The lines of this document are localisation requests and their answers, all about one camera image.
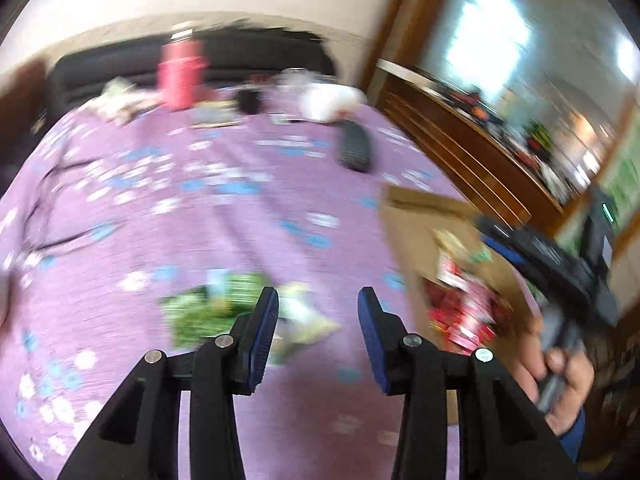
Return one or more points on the cardboard box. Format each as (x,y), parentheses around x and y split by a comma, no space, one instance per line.
(415,220)

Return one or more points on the white plastic bag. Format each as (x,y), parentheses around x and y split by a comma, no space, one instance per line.
(330,102)

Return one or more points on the clutter of tools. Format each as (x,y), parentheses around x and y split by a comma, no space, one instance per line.
(530,135)

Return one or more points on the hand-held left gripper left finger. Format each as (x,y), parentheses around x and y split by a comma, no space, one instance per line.
(262,342)

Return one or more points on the black glasses case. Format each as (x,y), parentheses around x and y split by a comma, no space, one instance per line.
(355,147)

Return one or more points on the pink bottle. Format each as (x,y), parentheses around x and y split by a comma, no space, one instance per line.
(180,70)

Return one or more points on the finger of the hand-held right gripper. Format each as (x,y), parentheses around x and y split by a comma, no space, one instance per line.
(500,240)

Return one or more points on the person's right hand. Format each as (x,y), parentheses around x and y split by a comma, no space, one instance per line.
(570,390)

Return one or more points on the bamboo wall sticker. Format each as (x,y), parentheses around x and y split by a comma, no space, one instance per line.
(622,175)

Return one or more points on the white crumpled cloth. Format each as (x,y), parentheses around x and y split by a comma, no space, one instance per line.
(122,100)

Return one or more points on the wooden counter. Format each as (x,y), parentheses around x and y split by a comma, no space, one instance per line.
(475,150)

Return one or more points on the small notebook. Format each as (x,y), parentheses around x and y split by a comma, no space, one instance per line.
(215,115)

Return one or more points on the purple floral blanket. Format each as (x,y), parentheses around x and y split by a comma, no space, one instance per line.
(175,200)

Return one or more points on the clear glass jar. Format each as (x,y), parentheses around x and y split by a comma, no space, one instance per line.
(295,79)

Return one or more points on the pile of red snack packets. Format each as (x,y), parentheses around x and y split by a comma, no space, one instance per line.
(465,305)

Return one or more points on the small black charger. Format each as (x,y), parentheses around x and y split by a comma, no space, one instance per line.
(250,101)

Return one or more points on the black sofa back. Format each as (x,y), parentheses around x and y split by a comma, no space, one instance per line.
(100,70)

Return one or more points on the white and green snack packet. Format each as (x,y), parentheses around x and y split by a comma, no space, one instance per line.
(305,322)

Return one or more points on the person's right forearm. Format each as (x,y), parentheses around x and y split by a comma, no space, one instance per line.
(572,435)

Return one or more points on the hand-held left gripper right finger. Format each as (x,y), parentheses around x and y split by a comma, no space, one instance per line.
(372,342)

